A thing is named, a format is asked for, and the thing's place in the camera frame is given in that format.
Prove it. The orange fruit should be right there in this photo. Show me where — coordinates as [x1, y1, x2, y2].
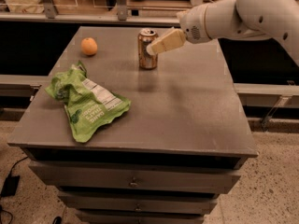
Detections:
[81, 37, 97, 56]

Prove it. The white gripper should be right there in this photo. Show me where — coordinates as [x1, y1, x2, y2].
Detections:
[146, 4, 211, 55]

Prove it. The grey drawer cabinet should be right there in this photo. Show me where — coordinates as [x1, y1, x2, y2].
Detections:
[9, 27, 257, 224]

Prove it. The orange soda can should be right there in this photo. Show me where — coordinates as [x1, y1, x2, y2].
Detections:
[137, 28, 158, 70]

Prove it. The green snack bag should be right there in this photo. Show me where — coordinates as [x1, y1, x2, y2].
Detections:
[45, 61, 131, 143]

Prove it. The black floor cable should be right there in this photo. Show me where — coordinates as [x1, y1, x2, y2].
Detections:
[0, 156, 29, 224]

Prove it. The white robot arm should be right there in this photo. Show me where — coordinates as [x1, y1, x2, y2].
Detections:
[147, 0, 299, 65]

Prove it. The black power adapter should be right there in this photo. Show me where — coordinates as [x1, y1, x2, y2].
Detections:
[0, 175, 20, 197]

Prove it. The metal railing frame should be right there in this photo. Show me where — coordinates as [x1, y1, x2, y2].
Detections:
[0, 0, 299, 29]

